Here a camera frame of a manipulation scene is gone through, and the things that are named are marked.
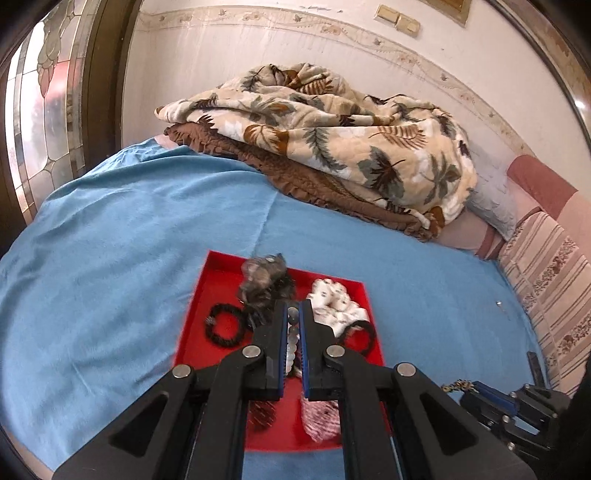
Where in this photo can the blue blanket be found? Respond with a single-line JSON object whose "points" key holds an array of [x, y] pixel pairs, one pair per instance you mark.
{"points": [[115, 277]]}

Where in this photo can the leaf print blanket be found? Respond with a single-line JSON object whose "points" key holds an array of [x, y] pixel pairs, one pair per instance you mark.
{"points": [[323, 138]]}

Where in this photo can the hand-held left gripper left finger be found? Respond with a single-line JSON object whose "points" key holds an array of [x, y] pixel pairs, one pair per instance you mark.
{"points": [[282, 360]]}

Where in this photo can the dark red scrunchie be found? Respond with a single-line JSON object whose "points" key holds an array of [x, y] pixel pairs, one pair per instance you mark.
{"points": [[261, 415]]}

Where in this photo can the red tray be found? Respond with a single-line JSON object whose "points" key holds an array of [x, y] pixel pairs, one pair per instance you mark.
{"points": [[212, 286]]}

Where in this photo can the white printed scrunchie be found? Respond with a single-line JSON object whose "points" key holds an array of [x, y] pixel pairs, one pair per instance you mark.
{"points": [[332, 300]]}

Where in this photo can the wooden picture frame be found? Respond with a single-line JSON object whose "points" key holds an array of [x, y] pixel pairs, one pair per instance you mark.
{"points": [[450, 10]]}

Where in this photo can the pink bolster cushion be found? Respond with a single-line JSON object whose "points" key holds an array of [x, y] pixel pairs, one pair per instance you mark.
{"points": [[535, 177]]}

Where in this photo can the grey brown scrunchie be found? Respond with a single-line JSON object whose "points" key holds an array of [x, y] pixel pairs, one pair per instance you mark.
{"points": [[261, 277]]}

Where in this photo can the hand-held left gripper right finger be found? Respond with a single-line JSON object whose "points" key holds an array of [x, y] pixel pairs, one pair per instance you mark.
{"points": [[305, 355]]}

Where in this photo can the beige wall switch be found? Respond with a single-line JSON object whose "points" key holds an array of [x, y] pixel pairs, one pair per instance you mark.
{"points": [[408, 25], [387, 14]]}

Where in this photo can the dark flat rectangular object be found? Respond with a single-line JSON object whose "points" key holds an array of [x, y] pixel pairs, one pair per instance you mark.
{"points": [[534, 367]]}

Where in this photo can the grey white pillow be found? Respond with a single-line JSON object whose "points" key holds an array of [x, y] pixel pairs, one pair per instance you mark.
{"points": [[494, 198]]}

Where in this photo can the dark wooden door frame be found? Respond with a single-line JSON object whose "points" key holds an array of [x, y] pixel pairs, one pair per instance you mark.
{"points": [[104, 83]]}

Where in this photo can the striped floral cushion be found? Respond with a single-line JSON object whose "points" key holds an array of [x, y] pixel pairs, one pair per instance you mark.
{"points": [[554, 277]]}

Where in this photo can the red white plaid scrunchie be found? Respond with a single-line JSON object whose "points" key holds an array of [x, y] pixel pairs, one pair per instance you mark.
{"points": [[321, 420]]}

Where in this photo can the stained glass door panel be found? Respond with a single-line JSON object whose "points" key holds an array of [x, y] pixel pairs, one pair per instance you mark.
{"points": [[46, 115]]}

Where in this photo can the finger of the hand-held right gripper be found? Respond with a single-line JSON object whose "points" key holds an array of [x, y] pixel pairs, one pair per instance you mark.
{"points": [[496, 396], [480, 410]]}

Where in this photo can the brown ruffled blanket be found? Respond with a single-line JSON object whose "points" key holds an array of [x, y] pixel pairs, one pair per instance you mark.
{"points": [[300, 184]]}

